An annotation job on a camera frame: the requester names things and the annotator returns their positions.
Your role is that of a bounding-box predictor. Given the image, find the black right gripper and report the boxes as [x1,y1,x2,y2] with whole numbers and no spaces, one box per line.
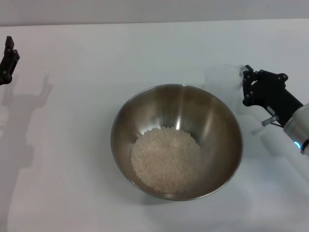
[242,64,304,126]

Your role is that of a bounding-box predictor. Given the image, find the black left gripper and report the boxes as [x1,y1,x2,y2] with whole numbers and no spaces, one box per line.
[0,36,20,86]

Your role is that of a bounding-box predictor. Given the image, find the transparent plastic cup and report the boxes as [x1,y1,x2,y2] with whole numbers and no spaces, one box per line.
[204,63,245,94]

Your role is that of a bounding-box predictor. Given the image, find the stainless steel mixing bowl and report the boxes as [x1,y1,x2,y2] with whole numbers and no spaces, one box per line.
[110,84,243,202]

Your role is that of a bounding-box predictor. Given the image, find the pile of white rice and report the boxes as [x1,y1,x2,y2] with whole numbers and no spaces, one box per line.
[130,127,202,195]

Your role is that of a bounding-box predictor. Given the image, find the black cable with metal plug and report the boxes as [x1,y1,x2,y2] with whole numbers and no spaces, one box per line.
[262,115,285,129]

